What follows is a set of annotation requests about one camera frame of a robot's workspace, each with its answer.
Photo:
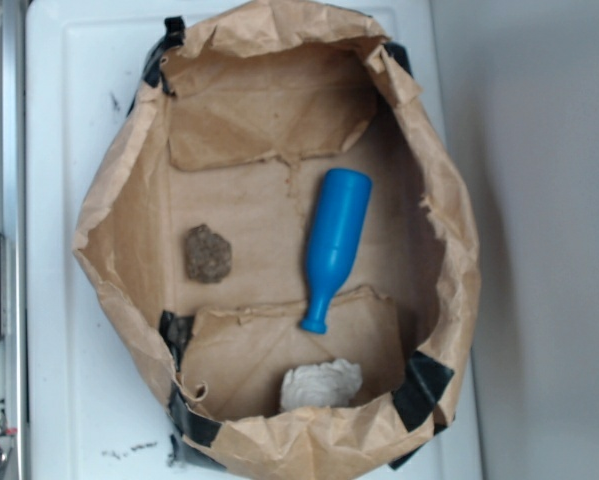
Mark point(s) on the brown rough rock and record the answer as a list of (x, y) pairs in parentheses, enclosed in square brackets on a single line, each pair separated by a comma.
[(208, 256)]

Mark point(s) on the blue plastic bottle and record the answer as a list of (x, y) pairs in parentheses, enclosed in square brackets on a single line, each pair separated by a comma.
[(334, 240)]

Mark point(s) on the aluminium frame rail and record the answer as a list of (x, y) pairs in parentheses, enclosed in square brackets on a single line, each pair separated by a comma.
[(14, 423)]

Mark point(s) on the white crumpled paper wad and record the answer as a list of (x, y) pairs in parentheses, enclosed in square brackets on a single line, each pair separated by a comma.
[(328, 384)]

